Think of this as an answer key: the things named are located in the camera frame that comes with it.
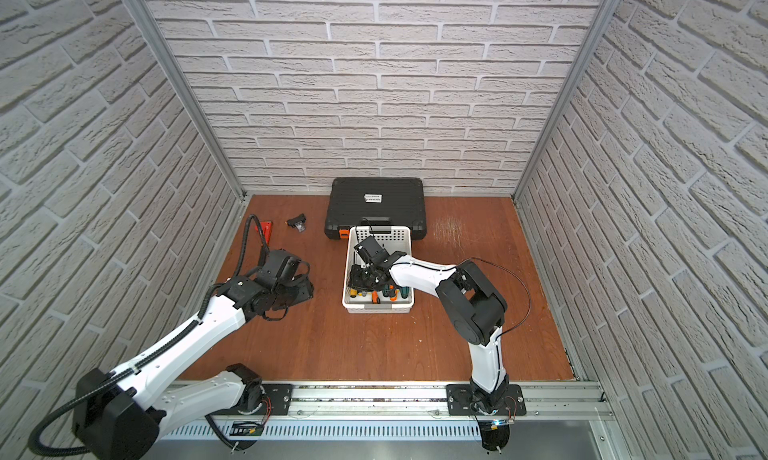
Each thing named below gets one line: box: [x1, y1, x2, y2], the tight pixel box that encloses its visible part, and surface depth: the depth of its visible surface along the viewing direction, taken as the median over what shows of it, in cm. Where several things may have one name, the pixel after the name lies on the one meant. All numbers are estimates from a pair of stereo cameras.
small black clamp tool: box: [287, 213, 306, 232], surface depth 112 cm
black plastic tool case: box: [325, 177, 427, 240], surface depth 112 cm
